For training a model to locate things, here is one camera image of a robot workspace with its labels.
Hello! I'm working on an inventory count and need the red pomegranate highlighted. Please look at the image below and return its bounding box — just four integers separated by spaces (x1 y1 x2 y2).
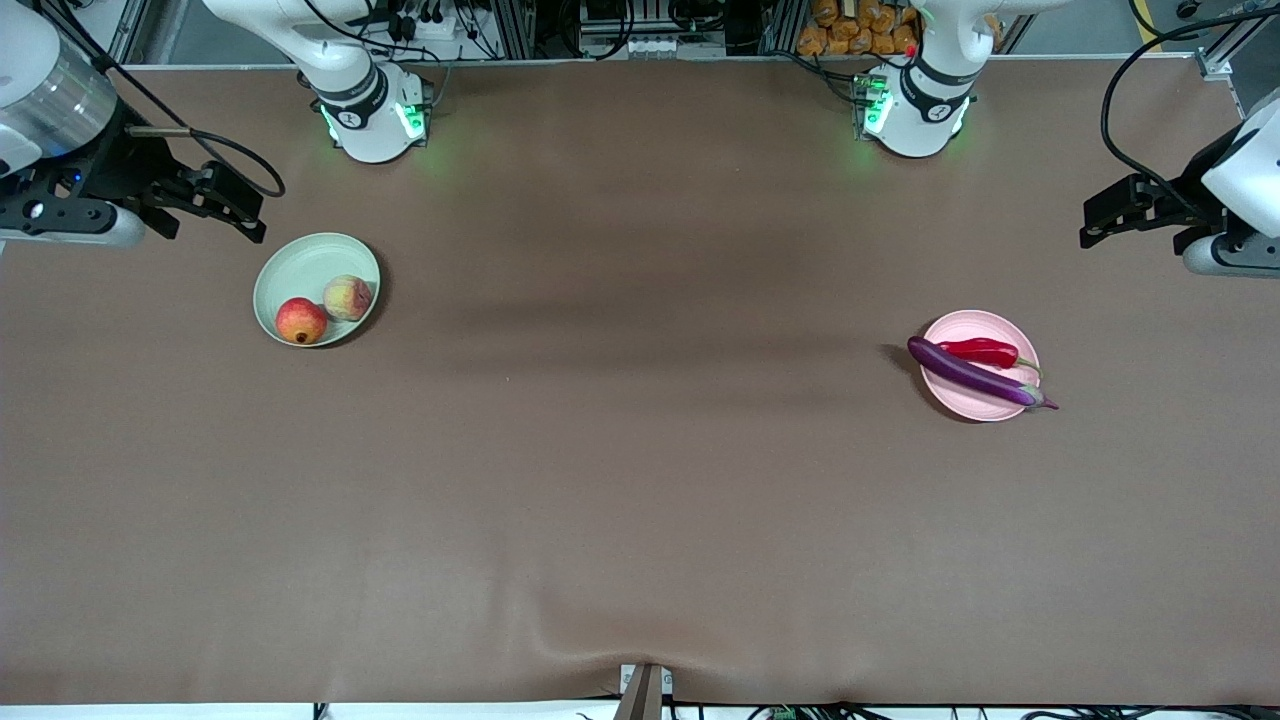
275 297 329 346

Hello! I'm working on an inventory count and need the yellow pink peach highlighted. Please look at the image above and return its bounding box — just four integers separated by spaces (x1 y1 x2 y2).
322 274 374 323

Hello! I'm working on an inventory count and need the red chili pepper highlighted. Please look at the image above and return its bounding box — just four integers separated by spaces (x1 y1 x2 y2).
937 338 1043 379

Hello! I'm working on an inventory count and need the purple eggplant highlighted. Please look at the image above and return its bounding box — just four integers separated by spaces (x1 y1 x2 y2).
907 336 1060 412

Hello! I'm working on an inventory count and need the pale green round plate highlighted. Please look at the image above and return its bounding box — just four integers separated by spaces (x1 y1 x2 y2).
252 231 382 348

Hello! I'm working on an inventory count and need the pink round plate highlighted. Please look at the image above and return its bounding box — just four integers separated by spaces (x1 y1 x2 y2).
919 309 1042 423

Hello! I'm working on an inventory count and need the white power strip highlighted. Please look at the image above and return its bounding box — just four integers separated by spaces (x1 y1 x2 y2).
385 0 471 41

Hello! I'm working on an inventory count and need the bag of orange items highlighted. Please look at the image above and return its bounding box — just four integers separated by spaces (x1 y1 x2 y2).
797 0 921 57

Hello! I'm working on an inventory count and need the grey electronics box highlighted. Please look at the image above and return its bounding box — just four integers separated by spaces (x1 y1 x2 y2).
578 0 729 59

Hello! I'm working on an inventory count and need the brown table mat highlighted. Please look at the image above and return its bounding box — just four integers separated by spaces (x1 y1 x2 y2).
0 57 1280 707

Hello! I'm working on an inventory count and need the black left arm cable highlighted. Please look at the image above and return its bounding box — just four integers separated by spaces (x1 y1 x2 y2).
1099 4 1280 217

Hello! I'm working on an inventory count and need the aluminium camera post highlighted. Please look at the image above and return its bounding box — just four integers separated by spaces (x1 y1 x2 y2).
612 663 673 720

